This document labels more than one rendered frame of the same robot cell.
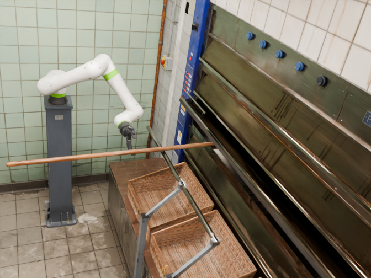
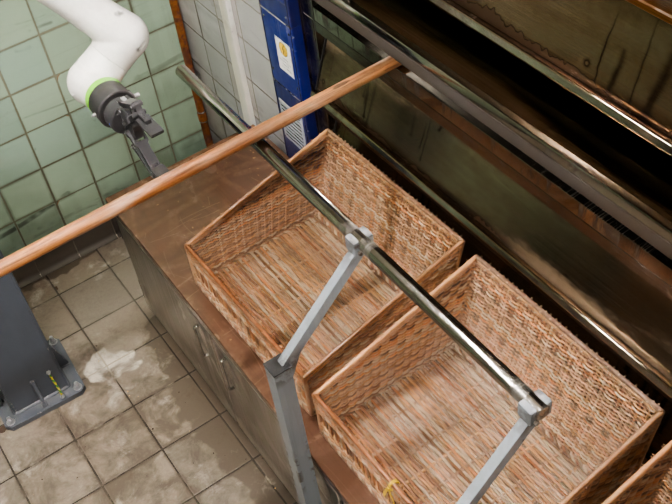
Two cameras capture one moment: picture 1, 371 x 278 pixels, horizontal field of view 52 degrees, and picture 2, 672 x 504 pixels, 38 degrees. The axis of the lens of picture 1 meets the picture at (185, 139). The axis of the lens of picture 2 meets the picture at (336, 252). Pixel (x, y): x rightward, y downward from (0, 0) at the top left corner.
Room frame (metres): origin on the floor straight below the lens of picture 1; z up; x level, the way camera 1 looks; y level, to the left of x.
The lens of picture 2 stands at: (0.61, 0.06, 2.47)
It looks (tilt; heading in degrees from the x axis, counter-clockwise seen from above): 46 degrees down; 358
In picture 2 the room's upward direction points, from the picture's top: 9 degrees counter-clockwise
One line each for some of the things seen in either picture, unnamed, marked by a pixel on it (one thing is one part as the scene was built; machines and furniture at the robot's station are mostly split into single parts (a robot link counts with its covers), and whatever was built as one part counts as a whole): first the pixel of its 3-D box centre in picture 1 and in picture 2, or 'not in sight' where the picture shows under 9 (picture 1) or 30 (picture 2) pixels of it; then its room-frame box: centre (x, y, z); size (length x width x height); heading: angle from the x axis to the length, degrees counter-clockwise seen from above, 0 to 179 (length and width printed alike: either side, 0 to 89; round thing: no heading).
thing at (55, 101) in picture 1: (57, 94); not in sight; (2.68, 1.05, 1.23); 0.26 x 0.15 x 0.06; 24
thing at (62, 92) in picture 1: (56, 83); not in sight; (2.62, 1.03, 1.36); 0.16 x 0.13 x 0.19; 173
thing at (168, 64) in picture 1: (167, 62); not in sight; (3.20, 0.27, 1.46); 0.10 x 0.07 x 0.10; 27
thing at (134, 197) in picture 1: (168, 199); (320, 263); (2.27, 0.05, 0.72); 0.56 x 0.49 x 0.28; 28
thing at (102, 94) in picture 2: (126, 128); (115, 104); (2.41, 0.44, 1.19); 0.12 x 0.06 x 0.09; 118
